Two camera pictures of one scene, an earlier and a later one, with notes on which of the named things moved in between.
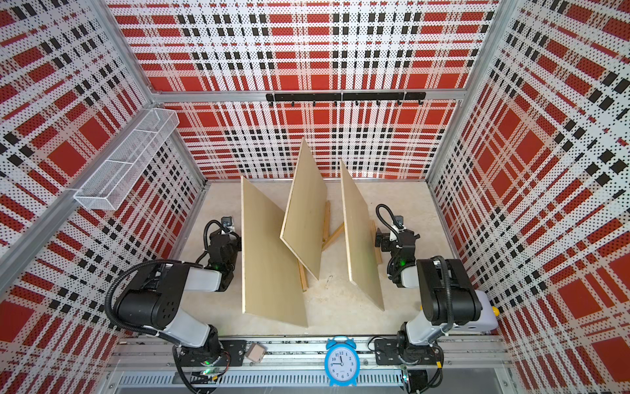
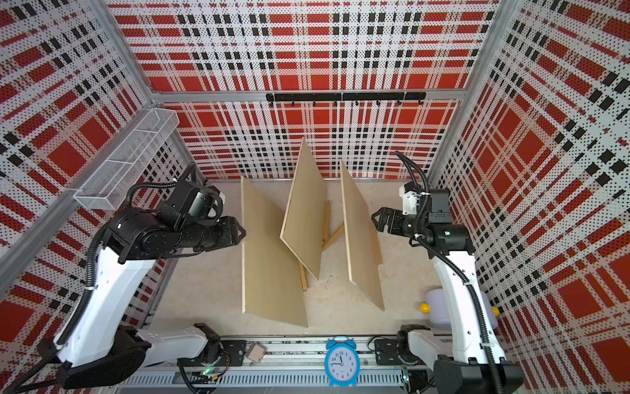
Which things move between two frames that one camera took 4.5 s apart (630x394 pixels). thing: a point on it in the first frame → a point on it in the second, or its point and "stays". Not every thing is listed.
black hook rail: (355, 97) stays
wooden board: (272, 285) stays
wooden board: (304, 225) stays
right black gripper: (384, 238) → (395, 217)
